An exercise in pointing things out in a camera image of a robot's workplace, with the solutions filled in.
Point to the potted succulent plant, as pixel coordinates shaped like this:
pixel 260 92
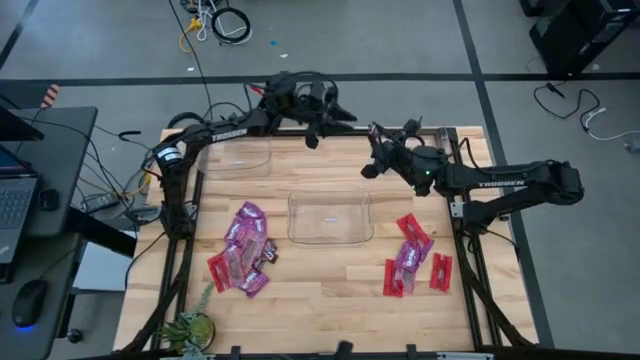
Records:
pixel 190 327

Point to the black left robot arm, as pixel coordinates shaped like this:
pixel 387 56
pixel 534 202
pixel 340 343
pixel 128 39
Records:
pixel 227 134

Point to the orange black striped tape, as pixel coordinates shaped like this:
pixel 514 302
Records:
pixel 50 96

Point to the pink candy packet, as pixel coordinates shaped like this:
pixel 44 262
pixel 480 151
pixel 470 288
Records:
pixel 406 281
pixel 252 247

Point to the open black laptop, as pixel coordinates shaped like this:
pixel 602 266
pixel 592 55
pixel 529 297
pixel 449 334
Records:
pixel 15 205

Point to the black desk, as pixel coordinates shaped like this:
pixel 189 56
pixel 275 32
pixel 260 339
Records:
pixel 65 150

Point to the black caster wheel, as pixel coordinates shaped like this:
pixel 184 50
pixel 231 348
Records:
pixel 75 336

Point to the black computer tower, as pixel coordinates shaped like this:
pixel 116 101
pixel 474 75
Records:
pixel 575 35

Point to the black power brick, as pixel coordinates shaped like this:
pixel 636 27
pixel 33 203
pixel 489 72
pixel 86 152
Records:
pixel 100 201

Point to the black computer mouse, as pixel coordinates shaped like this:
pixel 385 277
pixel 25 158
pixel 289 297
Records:
pixel 29 302

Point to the small black puck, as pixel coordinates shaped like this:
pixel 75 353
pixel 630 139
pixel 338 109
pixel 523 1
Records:
pixel 49 199

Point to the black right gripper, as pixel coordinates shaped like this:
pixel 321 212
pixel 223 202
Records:
pixel 402 155

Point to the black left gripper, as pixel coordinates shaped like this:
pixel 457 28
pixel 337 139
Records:
pixel 300 105

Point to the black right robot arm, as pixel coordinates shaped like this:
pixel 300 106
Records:
pixel 500 182

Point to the black flat device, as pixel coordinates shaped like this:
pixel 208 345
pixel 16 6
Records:
pixel 17 127

